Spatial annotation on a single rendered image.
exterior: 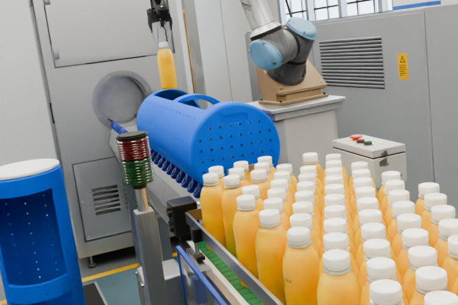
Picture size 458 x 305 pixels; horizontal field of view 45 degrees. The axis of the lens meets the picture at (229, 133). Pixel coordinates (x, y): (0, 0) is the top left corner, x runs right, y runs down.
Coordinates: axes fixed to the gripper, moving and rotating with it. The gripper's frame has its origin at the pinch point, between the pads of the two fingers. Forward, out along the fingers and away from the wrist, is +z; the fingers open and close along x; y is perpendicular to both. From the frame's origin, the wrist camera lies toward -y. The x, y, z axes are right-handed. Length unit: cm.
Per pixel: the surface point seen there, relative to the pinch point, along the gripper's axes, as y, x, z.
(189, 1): 67, -33, -21
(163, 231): 24, 6, 88
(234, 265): -126, 21, 48
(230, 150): -76, 2, 34
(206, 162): -76, 10, 37
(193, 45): 67, -32, 3
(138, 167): -120, 36, 25
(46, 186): -19, 55, 47
